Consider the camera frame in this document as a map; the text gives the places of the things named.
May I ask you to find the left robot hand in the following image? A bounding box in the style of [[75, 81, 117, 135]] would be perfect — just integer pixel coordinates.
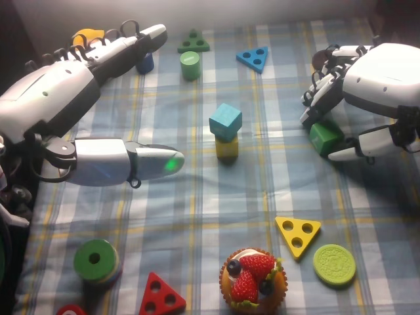
[[299, 42, 420, 165]]

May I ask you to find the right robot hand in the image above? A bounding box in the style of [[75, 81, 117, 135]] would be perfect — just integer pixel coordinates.
[[0, 20, 186, 190]]

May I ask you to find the green toy cube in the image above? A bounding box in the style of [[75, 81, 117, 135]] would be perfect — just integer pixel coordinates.
[[308, 119, 345, 158]]

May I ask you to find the blue toy cube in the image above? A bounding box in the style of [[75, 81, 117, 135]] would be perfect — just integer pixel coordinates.
[[209, 102, 243, 143]]

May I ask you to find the brown round sandwich cookie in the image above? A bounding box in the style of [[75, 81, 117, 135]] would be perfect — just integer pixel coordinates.
[[310, 51, 329, 72]]

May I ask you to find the orange toy cupcake yellow cream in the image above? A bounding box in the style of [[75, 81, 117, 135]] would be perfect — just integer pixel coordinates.
[[72, 28, 106, 47]]

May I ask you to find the blue cylinder with letter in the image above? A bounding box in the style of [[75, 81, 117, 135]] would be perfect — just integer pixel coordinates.
[[136, 51, 155, 75]]

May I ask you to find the blue triangle block with holes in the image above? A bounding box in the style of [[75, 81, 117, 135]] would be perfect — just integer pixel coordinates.
[[235, 46, 269, 74]]

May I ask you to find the green toy cylinder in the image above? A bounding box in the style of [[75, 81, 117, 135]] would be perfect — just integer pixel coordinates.
[[179, 51, 201, 82]]

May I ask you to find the green triangle block with holes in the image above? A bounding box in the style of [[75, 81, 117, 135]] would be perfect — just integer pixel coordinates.
[[177, 28, 211, 54]]

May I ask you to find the yellow toy cube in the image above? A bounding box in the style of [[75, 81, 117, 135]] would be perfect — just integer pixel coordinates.
[[215, 134, 240, 165]]

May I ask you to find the yellow triangle block with holes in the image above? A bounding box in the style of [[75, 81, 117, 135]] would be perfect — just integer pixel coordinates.
[[274, 216, 322, 261]]

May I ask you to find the blue plaid tablecloth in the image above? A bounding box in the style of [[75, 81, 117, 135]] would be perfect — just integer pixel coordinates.
[[12, 19, 420, 315]]

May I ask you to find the green round sandwich cookie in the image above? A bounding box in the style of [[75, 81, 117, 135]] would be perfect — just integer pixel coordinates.
[[312, 244, 357, 289]]

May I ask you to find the red toy cylinder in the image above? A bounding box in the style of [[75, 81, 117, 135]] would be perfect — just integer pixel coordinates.
[[54, 304, 88, 315]]

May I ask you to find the red triangle block with holes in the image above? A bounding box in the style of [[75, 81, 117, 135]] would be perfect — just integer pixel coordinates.
[[138, 271, 187, 315]]

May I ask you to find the strawberry toy cupcake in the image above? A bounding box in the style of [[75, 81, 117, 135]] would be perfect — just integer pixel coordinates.
[[219, 247, 288, 311]]

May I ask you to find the coloured ring stack toy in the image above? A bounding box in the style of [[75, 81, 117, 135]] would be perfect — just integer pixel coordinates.
[[72, 238, 123, 285]]

